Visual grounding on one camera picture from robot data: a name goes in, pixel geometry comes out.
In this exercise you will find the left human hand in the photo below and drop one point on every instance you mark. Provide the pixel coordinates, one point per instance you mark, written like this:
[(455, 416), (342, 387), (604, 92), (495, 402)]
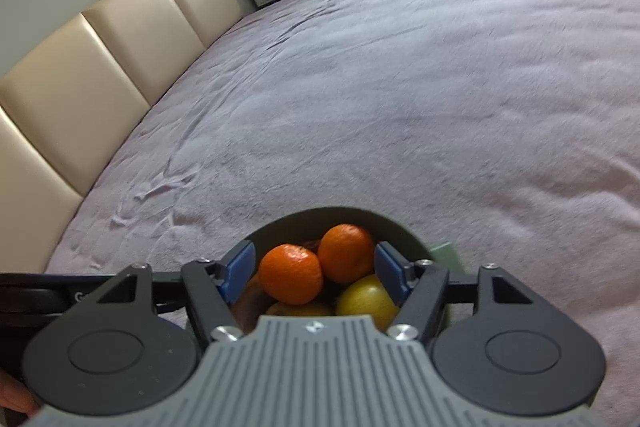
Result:
[(15, 396)]

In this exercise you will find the dark green bowl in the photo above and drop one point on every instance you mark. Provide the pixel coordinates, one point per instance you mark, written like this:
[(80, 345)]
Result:
[(308, 227)]

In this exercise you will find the cream padded headboard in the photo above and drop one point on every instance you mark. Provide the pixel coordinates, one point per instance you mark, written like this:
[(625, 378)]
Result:
[(70, 103)]

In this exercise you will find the orange mandarin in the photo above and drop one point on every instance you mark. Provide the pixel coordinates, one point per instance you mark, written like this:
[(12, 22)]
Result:
[(346, 254), (291, 274)]

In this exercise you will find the overripe brown banana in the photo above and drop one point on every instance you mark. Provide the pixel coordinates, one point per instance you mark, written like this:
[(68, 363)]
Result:
[(252, 303)]

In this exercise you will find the lilac bed blanket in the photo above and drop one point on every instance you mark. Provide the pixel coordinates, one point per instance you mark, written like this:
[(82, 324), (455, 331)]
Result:
[(508, 128)]

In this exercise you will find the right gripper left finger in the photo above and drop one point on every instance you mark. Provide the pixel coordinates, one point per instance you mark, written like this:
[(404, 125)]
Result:
[(207, 289)]

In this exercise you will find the yellow green apple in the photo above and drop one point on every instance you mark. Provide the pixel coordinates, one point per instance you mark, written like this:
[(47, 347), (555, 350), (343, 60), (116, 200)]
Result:
[(308, 310), (368, 296)]

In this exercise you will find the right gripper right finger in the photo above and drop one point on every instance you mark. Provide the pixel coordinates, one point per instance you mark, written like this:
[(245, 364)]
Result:
[(423, 289)]

